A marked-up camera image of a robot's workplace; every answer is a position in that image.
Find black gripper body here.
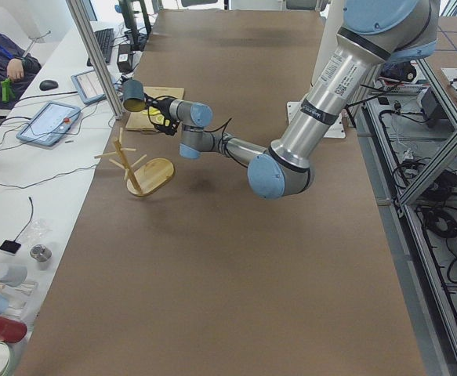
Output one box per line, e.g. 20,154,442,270
151,97,180,136

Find dark grey mug yellow inside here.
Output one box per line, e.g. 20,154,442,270
122,78,146,112

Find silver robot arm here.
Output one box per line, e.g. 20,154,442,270
143,1,439,199

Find wooden mug rack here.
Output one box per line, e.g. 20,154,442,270
94,128,175,197

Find small metal cup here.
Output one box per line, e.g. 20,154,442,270
30,244,52,270

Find grey cup on tray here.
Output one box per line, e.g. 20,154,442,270
0,263,27,287

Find wooden cutting board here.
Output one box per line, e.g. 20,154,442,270
125,86,185,132

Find black power adapter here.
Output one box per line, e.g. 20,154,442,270
117,43,133,74

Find far blue teach pendant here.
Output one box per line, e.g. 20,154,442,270
71,69,106,104

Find blue teach pendant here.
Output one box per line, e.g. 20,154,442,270
71,69,106,104
16,101,82,147

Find black keyboard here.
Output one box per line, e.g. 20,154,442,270
94,28,114,65

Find near blue teach pendant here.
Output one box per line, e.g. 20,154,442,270
16,101,82,147

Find black computer mouse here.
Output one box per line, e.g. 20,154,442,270
39,79,59,92

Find small black square pad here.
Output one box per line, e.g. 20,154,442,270
0,240,22,255

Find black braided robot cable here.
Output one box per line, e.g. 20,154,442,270
145,93,252,165

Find aluminium frame post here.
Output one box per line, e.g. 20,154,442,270
66,0,124,120

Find white camera pillar base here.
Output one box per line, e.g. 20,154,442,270
286,46,347,139

